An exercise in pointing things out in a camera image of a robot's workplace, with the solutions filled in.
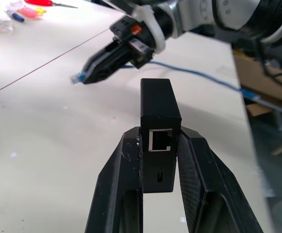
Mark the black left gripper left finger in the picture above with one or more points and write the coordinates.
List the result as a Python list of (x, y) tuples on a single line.
[(114, 184)]

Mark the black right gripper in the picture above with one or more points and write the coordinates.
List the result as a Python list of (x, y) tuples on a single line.
[(128, 36)]

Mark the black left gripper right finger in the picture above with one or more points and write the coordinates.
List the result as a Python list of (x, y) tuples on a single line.
[(211, 179)]

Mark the small black box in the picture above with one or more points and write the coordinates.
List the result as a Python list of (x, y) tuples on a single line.
[(159, 104)]

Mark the brown cardboard box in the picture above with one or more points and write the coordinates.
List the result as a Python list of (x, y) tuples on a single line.
[(259, 80)]

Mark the yellow plastic item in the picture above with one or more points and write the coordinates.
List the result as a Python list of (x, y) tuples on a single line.
[(40, 10)]

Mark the pink plastic item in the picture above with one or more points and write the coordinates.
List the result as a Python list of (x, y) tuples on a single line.
[(28, 12)]

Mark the blue marker pen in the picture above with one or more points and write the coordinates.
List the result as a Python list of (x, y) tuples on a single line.
[(17, 17)]

